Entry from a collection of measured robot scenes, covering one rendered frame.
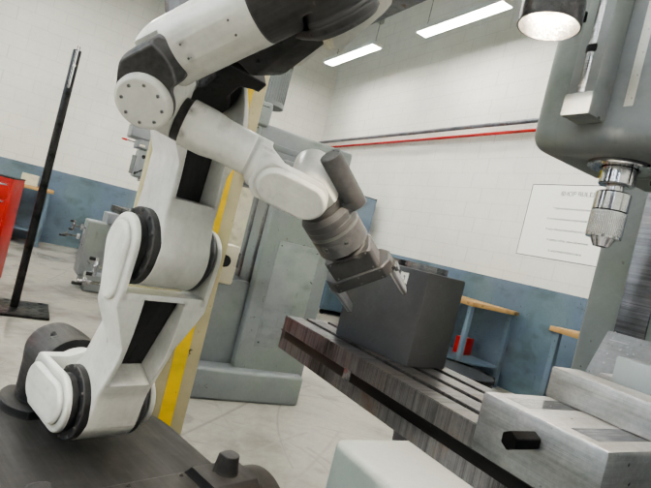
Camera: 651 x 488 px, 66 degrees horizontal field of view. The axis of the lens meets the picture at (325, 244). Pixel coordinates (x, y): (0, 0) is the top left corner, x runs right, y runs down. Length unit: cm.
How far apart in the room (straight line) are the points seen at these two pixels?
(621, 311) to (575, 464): 66
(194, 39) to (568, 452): 62
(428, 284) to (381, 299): 12
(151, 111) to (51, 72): 884
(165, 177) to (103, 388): 41
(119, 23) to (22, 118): 224
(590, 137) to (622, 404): 34
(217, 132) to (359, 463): 50
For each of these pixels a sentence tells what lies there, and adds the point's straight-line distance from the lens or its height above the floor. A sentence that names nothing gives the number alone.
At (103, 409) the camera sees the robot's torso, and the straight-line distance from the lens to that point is 108.
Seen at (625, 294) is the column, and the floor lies 115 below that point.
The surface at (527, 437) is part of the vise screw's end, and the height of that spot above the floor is 96.
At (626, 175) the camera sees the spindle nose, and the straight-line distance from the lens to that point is 81.
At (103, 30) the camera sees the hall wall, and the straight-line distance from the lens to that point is 977.
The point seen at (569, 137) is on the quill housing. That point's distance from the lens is 79.
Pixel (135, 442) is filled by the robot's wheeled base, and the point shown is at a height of 57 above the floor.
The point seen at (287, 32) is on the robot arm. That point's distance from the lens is 67.
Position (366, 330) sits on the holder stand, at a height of 94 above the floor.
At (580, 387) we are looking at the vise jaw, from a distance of 71.
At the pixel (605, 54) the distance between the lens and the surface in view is 77.
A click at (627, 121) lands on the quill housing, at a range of 75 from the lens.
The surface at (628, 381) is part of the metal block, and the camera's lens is 75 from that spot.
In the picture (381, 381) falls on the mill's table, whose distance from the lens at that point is 92.
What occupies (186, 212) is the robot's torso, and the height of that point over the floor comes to 109.
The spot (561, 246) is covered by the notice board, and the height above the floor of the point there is 169.
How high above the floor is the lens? 110
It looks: level
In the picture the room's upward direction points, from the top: 14 degrees clockwise
